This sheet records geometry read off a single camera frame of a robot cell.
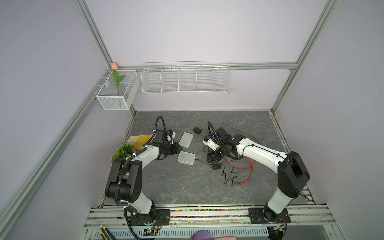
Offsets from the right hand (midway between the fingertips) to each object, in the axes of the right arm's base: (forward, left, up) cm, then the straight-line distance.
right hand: (212, 157), depth 86 cm
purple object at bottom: (-36, +6, -8) cm, 38 cm away
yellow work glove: (+15, +50, -7) cm, 53 cm away
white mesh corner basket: (+32, +56, +24) cm, 69 cm away
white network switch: (+17, +17, -7) cm, 25 cm away
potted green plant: (-1, +48, +9) cm, 49 cm away
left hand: (+6, +19, -2) cm, 20 cm away
